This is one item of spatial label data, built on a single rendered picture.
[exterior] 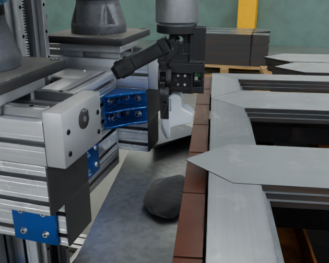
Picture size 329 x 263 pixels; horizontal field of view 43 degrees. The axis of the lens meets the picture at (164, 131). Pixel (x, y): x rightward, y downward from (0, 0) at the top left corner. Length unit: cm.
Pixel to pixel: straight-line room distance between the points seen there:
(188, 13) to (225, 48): 455
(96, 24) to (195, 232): 66
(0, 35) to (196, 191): 41
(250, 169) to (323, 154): 17
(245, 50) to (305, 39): 284
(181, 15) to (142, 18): 767
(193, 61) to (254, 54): 451
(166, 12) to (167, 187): 45
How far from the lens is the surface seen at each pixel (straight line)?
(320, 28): 794
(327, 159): 87
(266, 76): 152
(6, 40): 73
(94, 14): 113
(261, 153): 86
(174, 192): 99
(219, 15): 801
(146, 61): 74
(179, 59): 75
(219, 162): 80
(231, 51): 526
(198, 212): 68
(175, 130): 133
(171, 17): 71
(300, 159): 85
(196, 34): 73
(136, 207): 98
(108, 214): 96
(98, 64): 114
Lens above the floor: 118
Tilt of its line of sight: 20 degrees down
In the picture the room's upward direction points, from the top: straight up
